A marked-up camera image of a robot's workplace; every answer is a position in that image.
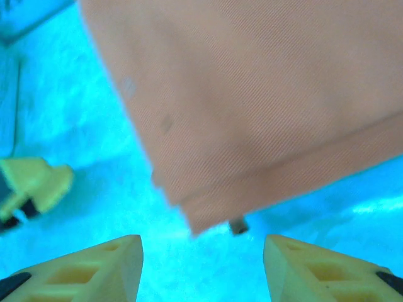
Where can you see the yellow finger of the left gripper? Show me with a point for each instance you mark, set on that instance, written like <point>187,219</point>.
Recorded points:
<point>34,181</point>

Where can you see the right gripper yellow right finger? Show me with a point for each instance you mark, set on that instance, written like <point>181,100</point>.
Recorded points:
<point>315,277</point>

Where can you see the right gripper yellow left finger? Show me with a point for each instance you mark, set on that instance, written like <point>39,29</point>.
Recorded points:
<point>94,273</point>

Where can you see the orange trousers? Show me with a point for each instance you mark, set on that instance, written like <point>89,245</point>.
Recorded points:
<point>252,94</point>

